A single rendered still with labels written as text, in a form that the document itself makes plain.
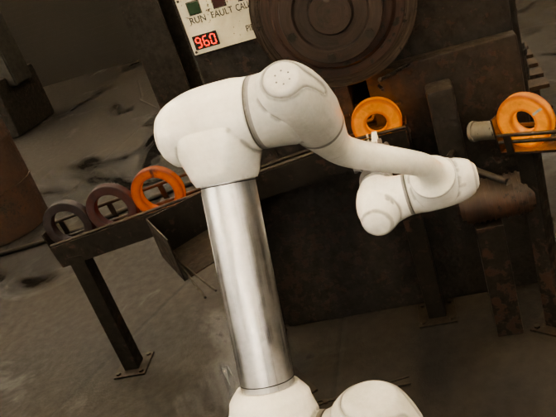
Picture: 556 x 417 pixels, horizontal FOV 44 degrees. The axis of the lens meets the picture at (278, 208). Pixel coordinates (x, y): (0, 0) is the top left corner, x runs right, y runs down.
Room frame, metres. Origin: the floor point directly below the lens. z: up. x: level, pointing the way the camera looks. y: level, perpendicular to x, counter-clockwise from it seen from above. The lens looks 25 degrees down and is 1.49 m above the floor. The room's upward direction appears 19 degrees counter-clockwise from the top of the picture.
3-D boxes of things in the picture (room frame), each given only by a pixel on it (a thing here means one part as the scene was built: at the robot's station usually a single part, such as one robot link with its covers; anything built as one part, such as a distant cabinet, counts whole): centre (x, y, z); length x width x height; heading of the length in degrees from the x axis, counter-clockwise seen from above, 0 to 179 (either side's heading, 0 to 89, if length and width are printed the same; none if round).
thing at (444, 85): (1.94, -0.57, 0.68); 0.11 x 0.08 x 0.24; 164
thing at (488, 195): (1.77, -0.62, 0.27); 0.22 x 0.13 x 0.53; 74
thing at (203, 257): (1.84, 0.22, 0.36); 0.26 x 0.20 x 0.72; 109
